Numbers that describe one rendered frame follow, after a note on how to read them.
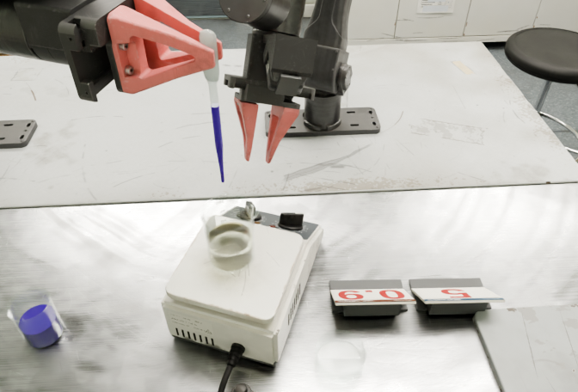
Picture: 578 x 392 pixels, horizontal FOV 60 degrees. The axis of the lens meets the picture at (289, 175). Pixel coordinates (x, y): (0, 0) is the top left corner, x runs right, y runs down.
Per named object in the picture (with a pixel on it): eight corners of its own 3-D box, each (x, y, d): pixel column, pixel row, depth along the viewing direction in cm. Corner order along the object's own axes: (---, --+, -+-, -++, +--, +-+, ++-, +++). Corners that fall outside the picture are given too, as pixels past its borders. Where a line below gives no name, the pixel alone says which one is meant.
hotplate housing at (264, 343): (234, 218, 71) (230, 175, 66) (323, 239, 68) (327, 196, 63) (158, 357, 55) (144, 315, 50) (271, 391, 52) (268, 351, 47)
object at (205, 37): (205, 80, 41) (199, 27, 38) (219, 82, 41) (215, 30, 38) (201, 83, 41) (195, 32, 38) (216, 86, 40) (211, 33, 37)
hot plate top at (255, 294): (210, 217, 60) (209, 211, 60) (305, 239, 58) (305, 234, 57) (162, 297, 52) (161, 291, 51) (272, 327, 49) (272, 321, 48)
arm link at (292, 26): (285, 42, 55) (295, -24, 53) (238, 35, 57) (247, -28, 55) (304, 48, 61) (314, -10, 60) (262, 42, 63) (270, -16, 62)
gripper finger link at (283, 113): (291, 170, 60) (304, 92, 58) (231, 164, 58) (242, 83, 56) (279, 158, 67) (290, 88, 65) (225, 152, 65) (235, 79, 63)
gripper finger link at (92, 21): (230, -3, 39) (124, -17, 41) (188, 37, 34) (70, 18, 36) (235, 75, 43) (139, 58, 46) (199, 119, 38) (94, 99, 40)
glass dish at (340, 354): (316, 336, 57) (316, 326, 56) (365, 342, 57) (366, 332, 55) (311, 382, 53) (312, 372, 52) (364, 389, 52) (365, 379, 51)
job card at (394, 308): (328, 282, 63) (330, 260, 60) (400, 280, 63) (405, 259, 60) (333, 325, 58) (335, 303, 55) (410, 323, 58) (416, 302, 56)
